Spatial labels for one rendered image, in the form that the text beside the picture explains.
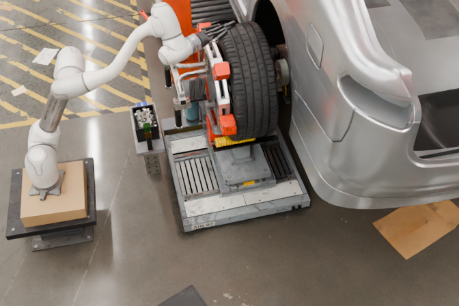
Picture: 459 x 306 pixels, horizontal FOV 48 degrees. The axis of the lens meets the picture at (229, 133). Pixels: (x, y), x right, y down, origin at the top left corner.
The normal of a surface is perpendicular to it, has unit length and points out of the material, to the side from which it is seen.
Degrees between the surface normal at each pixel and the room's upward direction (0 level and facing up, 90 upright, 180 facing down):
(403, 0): 2
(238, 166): 0
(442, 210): 12
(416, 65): 22
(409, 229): 1
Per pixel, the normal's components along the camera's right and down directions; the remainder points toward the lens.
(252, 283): 0.00, -0.69
